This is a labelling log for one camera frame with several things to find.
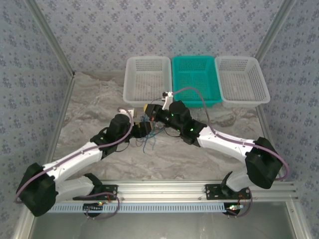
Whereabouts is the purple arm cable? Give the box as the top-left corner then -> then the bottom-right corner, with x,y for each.
14,107 -> 121,220
173,86 -> 290,218

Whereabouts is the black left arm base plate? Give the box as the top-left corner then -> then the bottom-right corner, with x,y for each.
72,184 -> 118,201

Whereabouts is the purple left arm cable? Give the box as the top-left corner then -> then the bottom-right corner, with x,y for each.
14,107 -> 121,220

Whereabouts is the thin blue cable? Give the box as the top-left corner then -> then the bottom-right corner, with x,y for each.
142,129 -> 165,154

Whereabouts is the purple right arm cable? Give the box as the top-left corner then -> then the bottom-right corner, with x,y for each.
173,86 -> 290,218

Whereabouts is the thin green cable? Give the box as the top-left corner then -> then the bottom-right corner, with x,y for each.
139,114 -> 162,136

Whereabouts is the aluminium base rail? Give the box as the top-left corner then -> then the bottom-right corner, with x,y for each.
59,181 -> 299,201

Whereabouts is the small black controller board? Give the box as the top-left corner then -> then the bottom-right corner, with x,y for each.
225,203 -> 244,218
83,202 -> 104,218

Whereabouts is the grey metal shelf plate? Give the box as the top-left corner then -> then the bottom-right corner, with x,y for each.
23,201 -> 300,239

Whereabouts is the teal plastic mesh basket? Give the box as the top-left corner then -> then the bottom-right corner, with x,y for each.
170,55 -> 223,109

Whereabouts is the aluminium table edge bar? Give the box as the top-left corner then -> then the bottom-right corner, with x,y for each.
256,104 -> 314,239
12,72 -> 77,239

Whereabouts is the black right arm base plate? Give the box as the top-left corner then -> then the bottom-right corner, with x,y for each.
204,183 -> 251,200

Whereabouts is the white plastic mesh basket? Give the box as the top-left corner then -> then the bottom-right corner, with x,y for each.
123,56 -> 172,108
214,56 -> 271,109

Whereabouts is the aluminium frame post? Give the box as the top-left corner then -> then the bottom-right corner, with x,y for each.
26,0 -> 77,77
254,0 -> 299,62

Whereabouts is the white slotted cable duct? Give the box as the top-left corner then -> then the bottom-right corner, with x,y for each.
47,202 -> 229,214

